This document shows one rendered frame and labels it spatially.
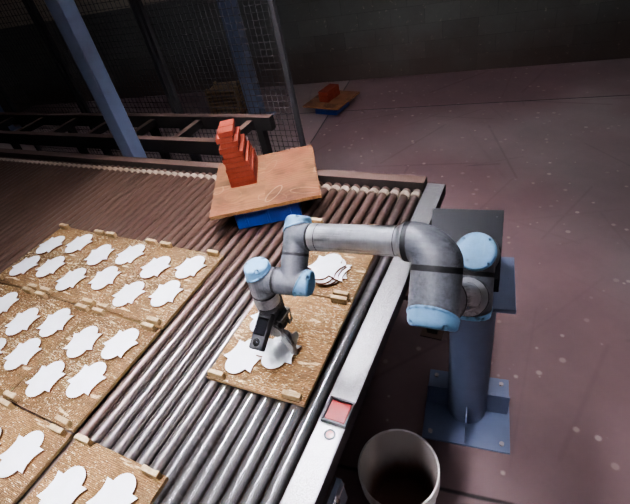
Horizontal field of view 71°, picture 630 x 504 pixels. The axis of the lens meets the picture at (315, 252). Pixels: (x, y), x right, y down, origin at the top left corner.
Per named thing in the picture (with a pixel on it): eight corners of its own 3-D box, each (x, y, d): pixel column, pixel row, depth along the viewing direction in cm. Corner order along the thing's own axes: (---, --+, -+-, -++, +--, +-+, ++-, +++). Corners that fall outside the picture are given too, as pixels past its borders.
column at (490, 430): (508, 381, 221) (529, 248, 167) (510, 454, 195) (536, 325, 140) (430, 370, 234) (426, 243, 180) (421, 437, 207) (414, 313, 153)
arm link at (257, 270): (265, 274, 117) (236, 272, 120) (274, 303, 124) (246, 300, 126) (275, 255, 122) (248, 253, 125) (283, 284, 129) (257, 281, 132)
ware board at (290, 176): (312, 147, 231) (311, 144, 230) (321, 197, 192) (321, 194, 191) (219, 167, 234) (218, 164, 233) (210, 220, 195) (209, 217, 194)
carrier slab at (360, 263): (386, 232, 182) (385, 229, 181) (352, 304, 155) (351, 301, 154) (309, 224, 196) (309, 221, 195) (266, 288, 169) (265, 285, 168)
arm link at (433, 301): (498, 273, 139) (457, 267, 93) (494, 320, 139) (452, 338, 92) (459, 270, 146) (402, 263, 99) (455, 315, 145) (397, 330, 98)
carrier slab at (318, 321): (352, 305, 154) (351, 302, 153) (305, 408, 127) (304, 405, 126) (266, 289, 169) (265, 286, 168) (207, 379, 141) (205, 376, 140)
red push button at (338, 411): (352, 407, 125) (351, 404, 124) (344, 426, 121) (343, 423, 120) (333, 401, 128) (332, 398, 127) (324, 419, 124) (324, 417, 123)
